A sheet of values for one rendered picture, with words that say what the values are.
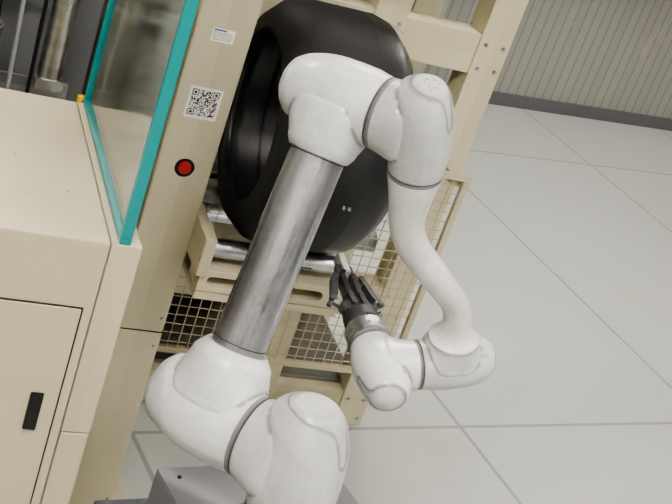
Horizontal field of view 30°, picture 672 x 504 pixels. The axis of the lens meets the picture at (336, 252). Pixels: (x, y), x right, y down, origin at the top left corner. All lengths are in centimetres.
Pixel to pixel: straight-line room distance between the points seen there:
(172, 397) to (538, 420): 253
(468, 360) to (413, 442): 170
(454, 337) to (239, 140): 97
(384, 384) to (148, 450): 142
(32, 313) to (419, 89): 73
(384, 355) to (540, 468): 195
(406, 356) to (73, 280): 75
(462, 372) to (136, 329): 90
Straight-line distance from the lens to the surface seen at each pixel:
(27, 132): 229
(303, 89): 219
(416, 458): 411
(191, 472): 242
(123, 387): 314
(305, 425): 214
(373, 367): 244
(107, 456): 326
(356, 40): 278
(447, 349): 247
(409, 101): 211
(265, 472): 218
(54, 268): 200
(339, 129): 216
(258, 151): 320
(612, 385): 509
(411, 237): 226
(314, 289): 296
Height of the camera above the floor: 219
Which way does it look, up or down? 25 degrees down
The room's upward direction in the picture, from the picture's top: 20 degrees clockwise
